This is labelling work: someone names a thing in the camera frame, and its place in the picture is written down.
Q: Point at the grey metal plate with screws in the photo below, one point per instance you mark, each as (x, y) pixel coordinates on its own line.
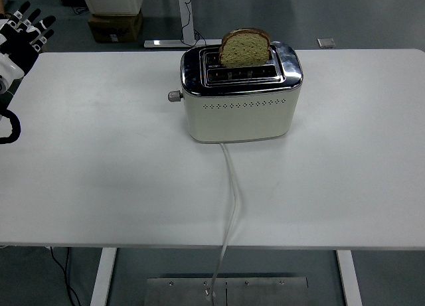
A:
(265, 291)

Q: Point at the brown bread slice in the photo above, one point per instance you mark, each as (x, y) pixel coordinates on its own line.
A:
(244, 50)

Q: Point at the white desk leg with foot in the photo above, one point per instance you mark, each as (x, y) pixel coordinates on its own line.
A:
(186, 17)

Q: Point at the grey floor socket plate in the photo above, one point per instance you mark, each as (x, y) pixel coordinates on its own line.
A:
(325, 42)

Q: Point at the white container on box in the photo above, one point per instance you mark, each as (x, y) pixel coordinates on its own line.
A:
(113, 0)

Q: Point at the brown cardboard box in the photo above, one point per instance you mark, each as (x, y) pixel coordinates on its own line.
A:
(114, 27)

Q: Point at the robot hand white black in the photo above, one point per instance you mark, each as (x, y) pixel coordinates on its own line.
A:
(20, 48)

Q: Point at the cream and chrome toaster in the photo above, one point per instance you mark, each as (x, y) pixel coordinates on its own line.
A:
(239, 117)

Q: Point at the grey toaster lever knob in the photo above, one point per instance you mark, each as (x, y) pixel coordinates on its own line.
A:
(173, 96)

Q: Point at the white table leg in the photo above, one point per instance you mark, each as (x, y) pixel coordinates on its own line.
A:
(348, 279)
(103, 276)

